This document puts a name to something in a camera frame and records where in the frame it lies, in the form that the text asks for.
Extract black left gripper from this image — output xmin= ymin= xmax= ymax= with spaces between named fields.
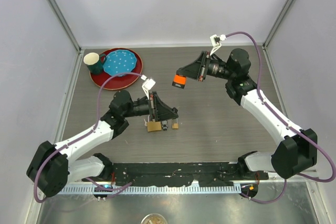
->
xmin=123 ymin=92 xmax=178 ymax=122

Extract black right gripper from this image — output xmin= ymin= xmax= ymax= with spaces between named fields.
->
xmin=177 ymin=50 xmax=235 ymax=81

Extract keys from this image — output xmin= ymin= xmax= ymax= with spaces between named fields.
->
xmin=161 ymin=120 xmax=169 ymax=131

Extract orange black padlock with keys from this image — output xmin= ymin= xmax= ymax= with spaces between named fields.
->
xmin=172 ymin=74 xmax=186 ymax=89

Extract small brass long-shackle padlock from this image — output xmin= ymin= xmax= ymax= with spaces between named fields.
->
xmin=172 ymin=119 xmax=179 ymax=130

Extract large brass padlock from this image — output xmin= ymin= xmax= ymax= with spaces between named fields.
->
xmin=143 ymin=115 xmax=162 ymax=132

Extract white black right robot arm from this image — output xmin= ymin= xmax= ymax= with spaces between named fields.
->
xmin=173 ymin=48 xmax=317 ymax=179

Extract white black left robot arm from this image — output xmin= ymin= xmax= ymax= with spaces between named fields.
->
xmin=26 ymin=90 xmax=178 ymax=197

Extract red round tray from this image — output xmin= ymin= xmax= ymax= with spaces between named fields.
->
xmin=89 ymin=48 xmax=144 ymax=91

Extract blue dotted plate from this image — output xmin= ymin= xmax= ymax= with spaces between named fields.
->
xmin=103 ymin=49 xmax=137 ymax=76

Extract dark green mug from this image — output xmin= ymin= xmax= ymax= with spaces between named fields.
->
xmin=83 ymin=52 xmax=107 ymax=75

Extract round metal object bottom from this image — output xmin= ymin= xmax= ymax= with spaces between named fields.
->
xmin=141 ymin=213 xmax=167 ymax=224

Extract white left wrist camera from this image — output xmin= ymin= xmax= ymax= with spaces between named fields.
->
xmin=141 ymin=75 xmax=156 ymax=98

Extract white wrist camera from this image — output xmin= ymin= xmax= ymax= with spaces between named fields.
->
xmin=209 ymin=34 xmax=226 ymax=56
xmin=141 ymin=75 xmax=156 ymax=98

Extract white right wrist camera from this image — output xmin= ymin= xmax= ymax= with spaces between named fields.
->
xmin=209 ymin=34 xmax=226 ymax=56

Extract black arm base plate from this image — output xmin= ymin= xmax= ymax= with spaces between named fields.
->
xmin=92 ymin=162 xmax=269 ymax=187

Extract aluminium frame rail front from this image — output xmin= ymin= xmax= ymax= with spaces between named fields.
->
xmin=33 ymin=163 xmax=320 ymax=185

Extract slotted blue-white cable duct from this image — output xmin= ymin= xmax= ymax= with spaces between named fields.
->
xmin=59 ymin=183 xmax=241 ymax=195

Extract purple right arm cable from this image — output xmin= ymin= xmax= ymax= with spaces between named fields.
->
xmin=225 ymin=31 xmax=336 ymax=204

